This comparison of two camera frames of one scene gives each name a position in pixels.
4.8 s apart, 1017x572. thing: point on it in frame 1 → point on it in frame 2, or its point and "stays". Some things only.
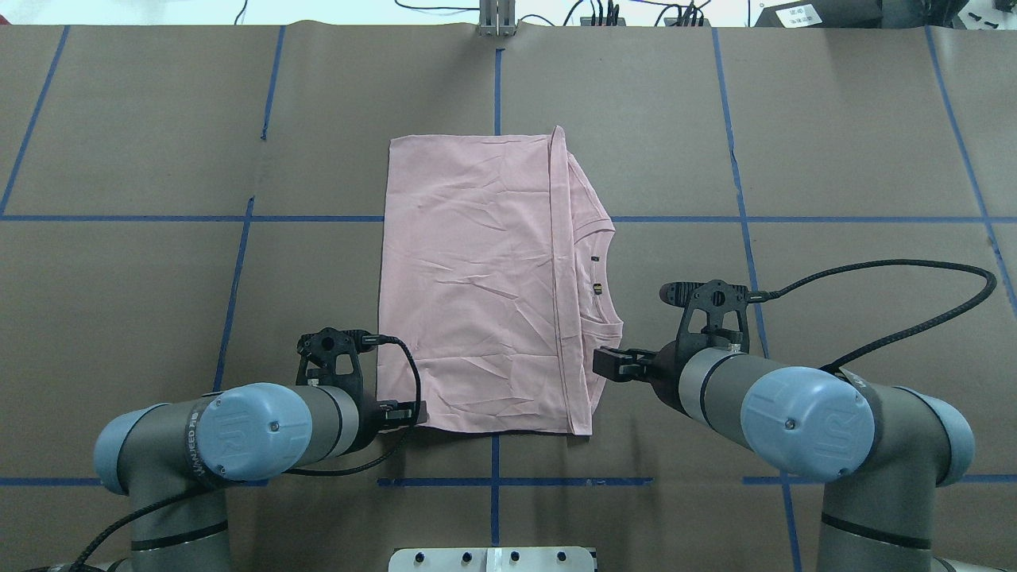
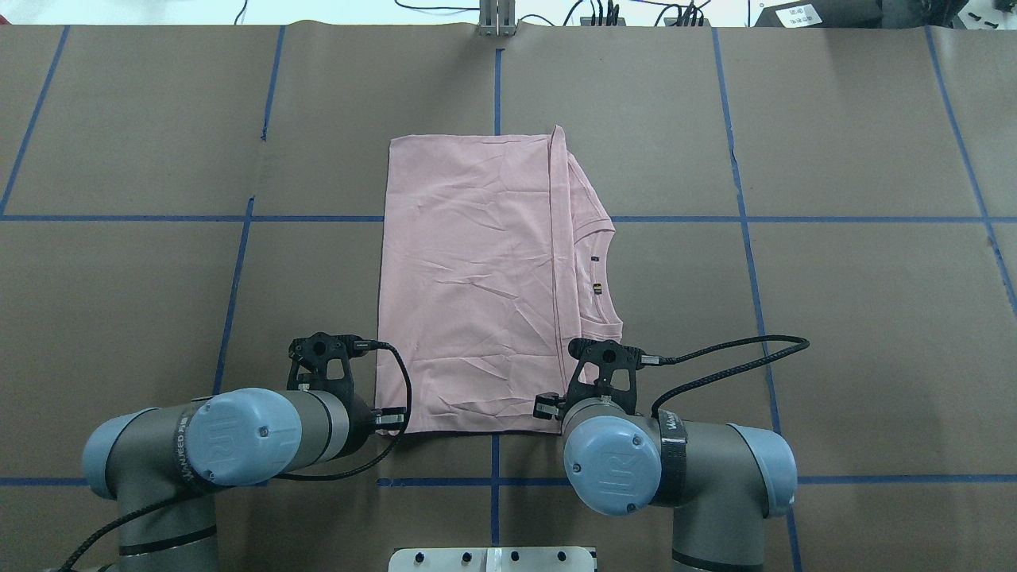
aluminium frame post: (497, 18) stays
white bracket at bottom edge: (495, 559) stays
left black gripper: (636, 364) → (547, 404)
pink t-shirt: (497, 284) stays
